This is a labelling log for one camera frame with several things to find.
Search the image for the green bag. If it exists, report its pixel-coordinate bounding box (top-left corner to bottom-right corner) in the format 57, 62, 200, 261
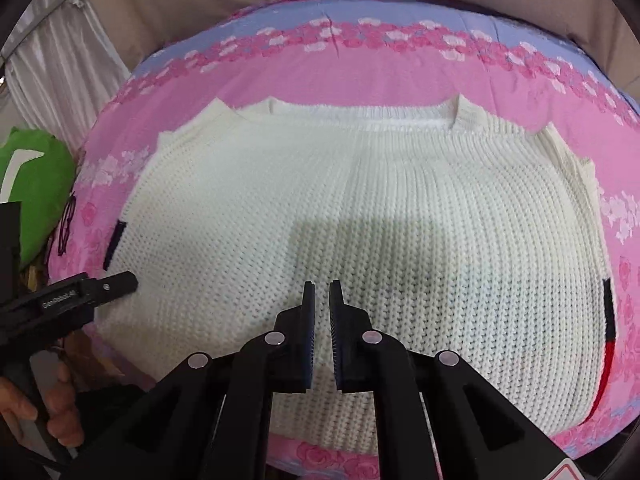
1, 127, 76, 266

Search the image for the person's left hand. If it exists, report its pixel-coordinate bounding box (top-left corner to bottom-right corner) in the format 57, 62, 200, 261
1, 361, 84, 448

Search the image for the white sheer curtain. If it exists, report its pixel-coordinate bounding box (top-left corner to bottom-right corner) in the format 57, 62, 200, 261
1, 0, 129, 154

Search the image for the white red black knit sweater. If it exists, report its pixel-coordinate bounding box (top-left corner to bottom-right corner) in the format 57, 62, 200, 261
96, 96, 613, 454

